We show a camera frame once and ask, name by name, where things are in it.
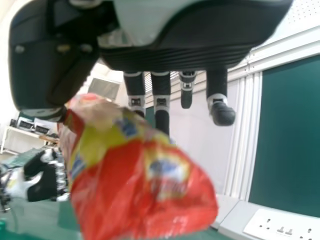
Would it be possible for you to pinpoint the white perforated panel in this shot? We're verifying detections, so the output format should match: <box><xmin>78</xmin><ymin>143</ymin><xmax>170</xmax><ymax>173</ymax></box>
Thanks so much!
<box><xmin>271</xmin><ymin>0</ymin><xmax>320</xmax><ymax>45</ymax></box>

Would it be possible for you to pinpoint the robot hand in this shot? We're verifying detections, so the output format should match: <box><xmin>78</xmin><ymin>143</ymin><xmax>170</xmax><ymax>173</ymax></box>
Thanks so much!
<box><xmin>8</xmin><ymin>0</ymin><xmax>295</xmax><ymax>138</ymax></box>
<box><xmin>7</xmin><ymin>149</ymin><xmax>72</xmax><ymax>203</ymax></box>

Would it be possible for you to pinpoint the white socket strip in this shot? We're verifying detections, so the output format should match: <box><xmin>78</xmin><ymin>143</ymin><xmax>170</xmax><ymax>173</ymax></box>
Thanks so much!
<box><xmin>242</xmin><ymin>208</ymin><xmax>320</xmax><ymax>240</ymax></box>

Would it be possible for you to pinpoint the red biscuit packet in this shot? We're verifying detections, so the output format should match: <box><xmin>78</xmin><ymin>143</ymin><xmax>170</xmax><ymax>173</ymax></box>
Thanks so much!
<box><xmin>56</xmin><ymin>92</ymin><xmax>219</xmax><ymax>240</ymax></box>

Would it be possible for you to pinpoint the white desk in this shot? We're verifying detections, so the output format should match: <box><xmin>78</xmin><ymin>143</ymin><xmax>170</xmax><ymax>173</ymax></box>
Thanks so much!
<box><xmin>0</xmin><ymin>124</ymin><xmax>61</xmax><ymax>155</ymax></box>

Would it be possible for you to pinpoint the green partition panel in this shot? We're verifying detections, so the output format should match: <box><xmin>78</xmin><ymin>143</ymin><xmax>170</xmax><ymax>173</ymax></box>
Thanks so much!
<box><xmin>248</xmin><ymin>54</ymin><xmax>320</xmax><ymax>219</ymax></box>

